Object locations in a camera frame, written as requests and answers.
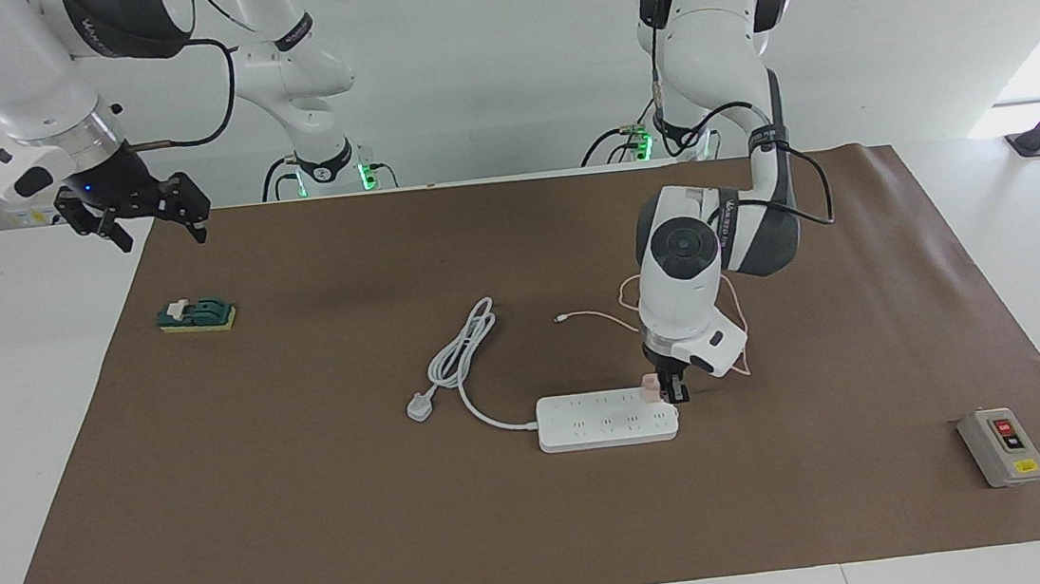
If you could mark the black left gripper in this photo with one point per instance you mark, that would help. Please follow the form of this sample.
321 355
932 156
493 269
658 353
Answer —
665 362

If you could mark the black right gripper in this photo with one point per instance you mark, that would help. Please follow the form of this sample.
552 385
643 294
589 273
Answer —
114 188

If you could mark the pink charger block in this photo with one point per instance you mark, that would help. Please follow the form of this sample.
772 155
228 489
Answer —
650 388

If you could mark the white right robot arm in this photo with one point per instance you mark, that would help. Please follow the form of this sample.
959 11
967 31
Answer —
2 65

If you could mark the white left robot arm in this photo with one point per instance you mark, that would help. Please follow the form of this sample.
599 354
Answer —
714 25

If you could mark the white power strip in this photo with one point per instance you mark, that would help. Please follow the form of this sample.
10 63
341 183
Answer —
609 422

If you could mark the brown table mat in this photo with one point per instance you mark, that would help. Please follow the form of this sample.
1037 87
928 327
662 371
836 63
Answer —
542 519

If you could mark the white wall socket box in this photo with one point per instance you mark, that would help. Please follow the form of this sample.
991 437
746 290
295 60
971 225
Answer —
31 217

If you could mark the grey on-off switch box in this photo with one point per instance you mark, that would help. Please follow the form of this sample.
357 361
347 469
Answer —
1002 446

